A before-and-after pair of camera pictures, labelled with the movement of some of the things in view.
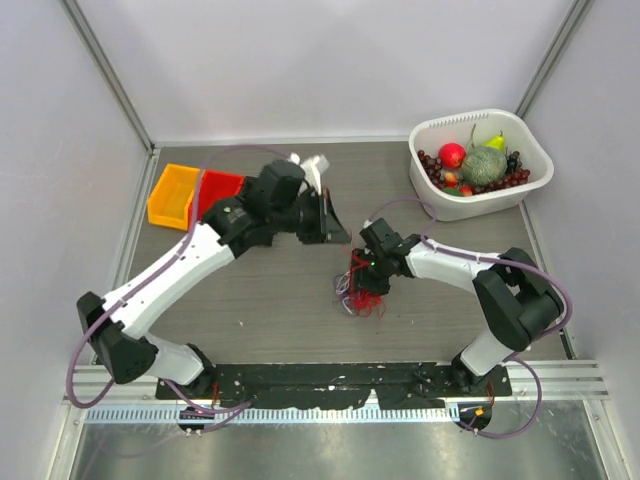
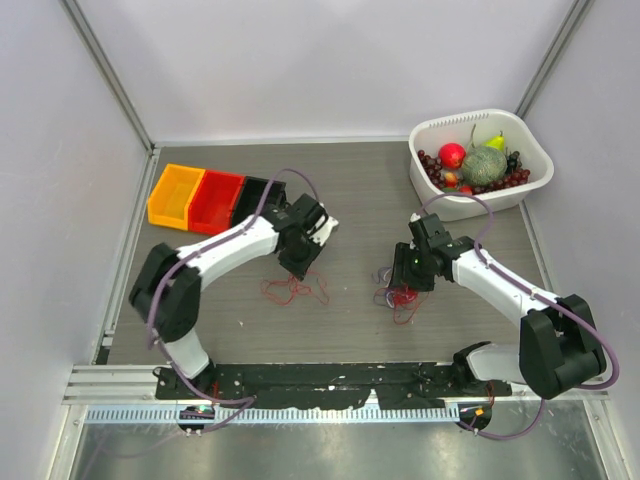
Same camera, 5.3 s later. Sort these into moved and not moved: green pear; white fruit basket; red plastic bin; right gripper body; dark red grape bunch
Moved: right gripper body
Not moved: green pear; red plastic bin; white fruit basket; dark red grape bunch
